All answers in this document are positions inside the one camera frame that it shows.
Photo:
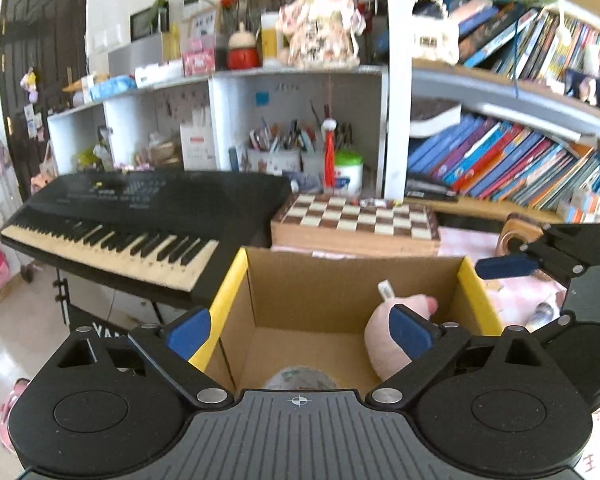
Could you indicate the pink plush toy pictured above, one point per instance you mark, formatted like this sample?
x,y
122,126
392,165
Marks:
x,y
380,340

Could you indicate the pink checkered tablecloth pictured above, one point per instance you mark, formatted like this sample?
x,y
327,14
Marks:
x,y
480,207

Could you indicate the blue tissue pack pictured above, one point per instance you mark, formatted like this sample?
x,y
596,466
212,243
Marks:
x,y
112,87

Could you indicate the white paper bag red label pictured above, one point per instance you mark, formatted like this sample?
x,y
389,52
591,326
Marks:
x,y
197,145

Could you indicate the white bookshelf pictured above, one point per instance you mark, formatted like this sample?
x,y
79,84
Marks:
x,y
397,110

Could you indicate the row of thin picture books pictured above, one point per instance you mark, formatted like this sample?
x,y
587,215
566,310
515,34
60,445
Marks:
x,y
530,45

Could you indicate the white cubby shelf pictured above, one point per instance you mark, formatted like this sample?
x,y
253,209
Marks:
x,y
300,71

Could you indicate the crumpled clear plastic wrap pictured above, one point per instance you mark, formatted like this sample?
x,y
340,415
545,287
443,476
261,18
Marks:
x,y
300,377

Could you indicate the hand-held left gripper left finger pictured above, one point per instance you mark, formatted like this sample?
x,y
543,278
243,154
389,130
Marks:
x,y
190,332

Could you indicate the grey storage box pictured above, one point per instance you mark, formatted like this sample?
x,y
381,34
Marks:
x,y
135,57

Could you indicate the white yellow jar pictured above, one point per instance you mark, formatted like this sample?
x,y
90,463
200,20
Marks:
x,y
271,35

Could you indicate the small white bottle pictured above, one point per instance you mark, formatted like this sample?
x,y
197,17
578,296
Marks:
x,y
541,314

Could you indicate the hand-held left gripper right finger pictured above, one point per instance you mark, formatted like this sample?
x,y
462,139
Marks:
x,y
407,332

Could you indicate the red round doll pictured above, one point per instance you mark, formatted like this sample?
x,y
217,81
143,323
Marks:
x,y
242,57

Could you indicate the cat figurine ornament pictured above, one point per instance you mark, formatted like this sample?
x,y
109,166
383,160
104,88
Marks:
x,y
320,30

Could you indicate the pink checked tablecloth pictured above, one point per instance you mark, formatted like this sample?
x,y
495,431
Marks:
x,y
510,295

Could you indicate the black electronic keyboard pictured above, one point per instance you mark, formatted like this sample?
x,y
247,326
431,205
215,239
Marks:
x,y
155,205

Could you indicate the white pearl handbag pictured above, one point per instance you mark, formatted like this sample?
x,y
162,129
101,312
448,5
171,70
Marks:
x,y
432,40

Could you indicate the dark wooden door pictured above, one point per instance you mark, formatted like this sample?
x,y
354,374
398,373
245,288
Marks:
x,y
45,35

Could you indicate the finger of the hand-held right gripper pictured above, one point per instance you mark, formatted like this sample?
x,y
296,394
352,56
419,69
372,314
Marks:
x,y
507,266
560,327

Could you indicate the wooden chessboard box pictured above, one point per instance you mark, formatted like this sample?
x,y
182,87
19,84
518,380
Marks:
x,y
355,220

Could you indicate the black keyboard stand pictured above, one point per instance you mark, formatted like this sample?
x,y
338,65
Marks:
x,y
62,295

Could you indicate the white jar green lid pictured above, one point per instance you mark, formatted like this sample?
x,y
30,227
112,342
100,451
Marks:
x,y
349,175

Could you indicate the yellow cardboard box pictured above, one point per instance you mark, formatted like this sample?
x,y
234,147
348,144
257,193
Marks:
x,y
330,285

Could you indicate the black smartphone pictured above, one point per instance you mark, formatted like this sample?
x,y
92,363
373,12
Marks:
x,y
590,90

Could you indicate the red tassel charm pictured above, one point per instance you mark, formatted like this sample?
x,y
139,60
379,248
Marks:
x,y
329,160

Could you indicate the white pen holder with pens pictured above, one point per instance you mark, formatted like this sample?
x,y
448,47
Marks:
x,y
275,160

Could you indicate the pink patterned box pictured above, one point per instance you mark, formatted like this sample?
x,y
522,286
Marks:
x,y
198,63

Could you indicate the row of leaning colourful books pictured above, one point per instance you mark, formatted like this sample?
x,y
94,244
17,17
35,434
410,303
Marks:
x,y
480,160

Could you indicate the wooden retro speaker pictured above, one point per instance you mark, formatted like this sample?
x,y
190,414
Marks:
x,y
515,230

